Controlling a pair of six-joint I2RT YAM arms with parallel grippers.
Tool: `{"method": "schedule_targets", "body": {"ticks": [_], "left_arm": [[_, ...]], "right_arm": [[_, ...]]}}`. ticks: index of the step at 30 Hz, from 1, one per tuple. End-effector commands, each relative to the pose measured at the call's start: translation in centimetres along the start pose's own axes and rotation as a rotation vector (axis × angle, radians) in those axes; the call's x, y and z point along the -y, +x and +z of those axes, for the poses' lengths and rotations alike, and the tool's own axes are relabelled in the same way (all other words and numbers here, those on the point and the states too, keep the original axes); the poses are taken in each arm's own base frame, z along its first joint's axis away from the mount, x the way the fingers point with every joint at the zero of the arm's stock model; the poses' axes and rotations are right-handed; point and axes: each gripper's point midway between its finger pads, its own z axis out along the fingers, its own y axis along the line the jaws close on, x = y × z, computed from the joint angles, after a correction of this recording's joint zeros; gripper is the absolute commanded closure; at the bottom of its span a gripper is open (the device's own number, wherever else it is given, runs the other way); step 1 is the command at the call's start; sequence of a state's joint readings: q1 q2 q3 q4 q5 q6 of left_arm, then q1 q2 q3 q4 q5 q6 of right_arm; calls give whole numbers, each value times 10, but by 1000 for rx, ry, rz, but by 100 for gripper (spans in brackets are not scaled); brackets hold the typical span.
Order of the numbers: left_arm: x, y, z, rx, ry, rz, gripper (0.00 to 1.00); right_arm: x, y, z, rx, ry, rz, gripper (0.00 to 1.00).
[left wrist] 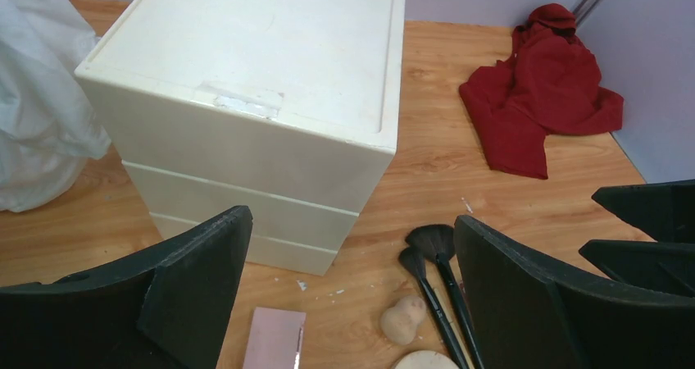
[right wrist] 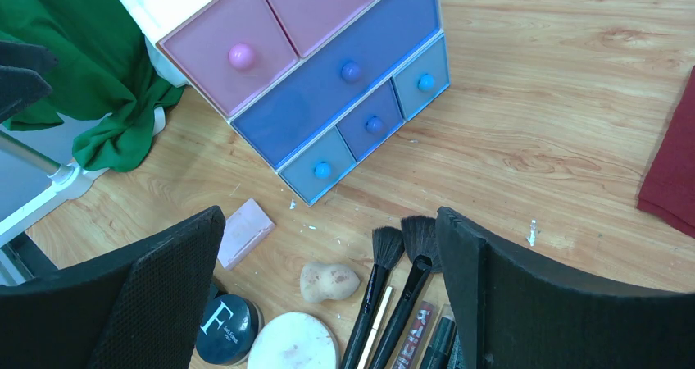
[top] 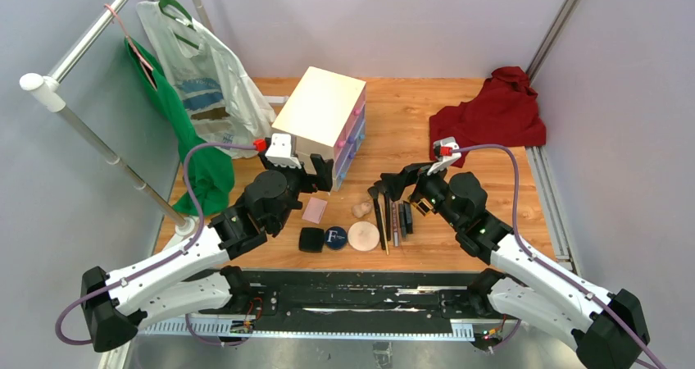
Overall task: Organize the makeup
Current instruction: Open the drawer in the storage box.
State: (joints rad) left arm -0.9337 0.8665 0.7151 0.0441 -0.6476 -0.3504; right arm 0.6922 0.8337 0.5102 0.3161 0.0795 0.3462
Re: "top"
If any pink clothes hanger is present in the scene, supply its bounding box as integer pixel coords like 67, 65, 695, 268
104, 3, 157, 89

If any thin gold brush handle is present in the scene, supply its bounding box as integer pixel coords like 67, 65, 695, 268
380, 204, 390, 256

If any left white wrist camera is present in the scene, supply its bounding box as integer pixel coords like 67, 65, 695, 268
265, 133, 302, 169

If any white plastic bag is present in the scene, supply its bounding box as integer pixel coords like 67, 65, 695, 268
136, 2, 276, 144

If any black lipstick tube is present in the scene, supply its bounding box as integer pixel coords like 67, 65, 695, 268
402, 201, 414, 235

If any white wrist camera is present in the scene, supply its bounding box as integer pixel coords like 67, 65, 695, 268
427, 137, 461, 175
265, 133, 302, 169

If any silver maroon mascara tube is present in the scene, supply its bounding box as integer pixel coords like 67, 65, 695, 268
391, 203, 401, 247

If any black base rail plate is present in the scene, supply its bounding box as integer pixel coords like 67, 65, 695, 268
204, 270, 511, 334

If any metal clothes rack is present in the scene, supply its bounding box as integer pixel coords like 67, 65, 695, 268
19, 0, 207, 237

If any green cloth bag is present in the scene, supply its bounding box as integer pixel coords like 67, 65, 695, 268
125, 36, 235, 217

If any pink square pad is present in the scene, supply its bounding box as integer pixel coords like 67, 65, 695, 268
302, 198, 328, 224

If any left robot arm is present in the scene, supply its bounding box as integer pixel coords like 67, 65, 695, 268
79, 152, 334, 353

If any black fan makeup brush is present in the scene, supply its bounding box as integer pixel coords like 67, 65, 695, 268
379, 184, 392, 241

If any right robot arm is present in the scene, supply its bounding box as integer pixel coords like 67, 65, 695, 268
380, 163, 650, 368

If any round navy compact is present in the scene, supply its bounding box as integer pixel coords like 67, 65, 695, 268
325, 226, 348, 251

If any aluminium frame rail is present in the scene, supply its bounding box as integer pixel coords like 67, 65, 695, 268
525, 147, 581, 276

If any white mini drawer cabinet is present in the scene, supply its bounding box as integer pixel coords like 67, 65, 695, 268
272, 66, 366, 191

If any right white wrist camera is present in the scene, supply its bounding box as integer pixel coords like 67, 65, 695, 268
427, 137, 461, 175

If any black mascara tube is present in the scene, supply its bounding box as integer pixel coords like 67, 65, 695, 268
397, 201, 407, 241

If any red cloth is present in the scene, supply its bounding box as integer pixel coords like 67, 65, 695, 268
429, 66, 547, 148

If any black gold lipstick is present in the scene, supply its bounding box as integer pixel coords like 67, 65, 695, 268
411, 198, 434, 216

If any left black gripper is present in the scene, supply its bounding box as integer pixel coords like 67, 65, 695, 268
259, 151, 333, 231

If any round beige powder puff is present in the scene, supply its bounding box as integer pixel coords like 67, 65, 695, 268
347, 221, 380, 252

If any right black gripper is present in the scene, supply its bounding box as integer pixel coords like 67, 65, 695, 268
382, 158, 463, 230

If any beige makeup sponge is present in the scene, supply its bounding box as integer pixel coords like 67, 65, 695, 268
352, 201, 373, 218

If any black square compact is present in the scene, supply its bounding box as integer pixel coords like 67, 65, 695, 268
298, 227, 325, 253

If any green clothes hanger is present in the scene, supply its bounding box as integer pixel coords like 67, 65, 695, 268
157, 0, 195, 31

